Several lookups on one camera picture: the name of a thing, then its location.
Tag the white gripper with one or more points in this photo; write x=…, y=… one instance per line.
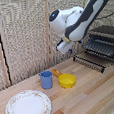
x=65, y=46

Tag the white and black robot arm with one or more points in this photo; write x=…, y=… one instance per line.
x=85, y=14

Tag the blue plastic cup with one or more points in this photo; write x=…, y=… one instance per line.
x=46, y=80

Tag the beige woven folding screen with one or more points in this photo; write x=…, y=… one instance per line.
x=23, y=33

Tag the white plate with floral rim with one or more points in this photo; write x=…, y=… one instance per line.
x=28, y=107

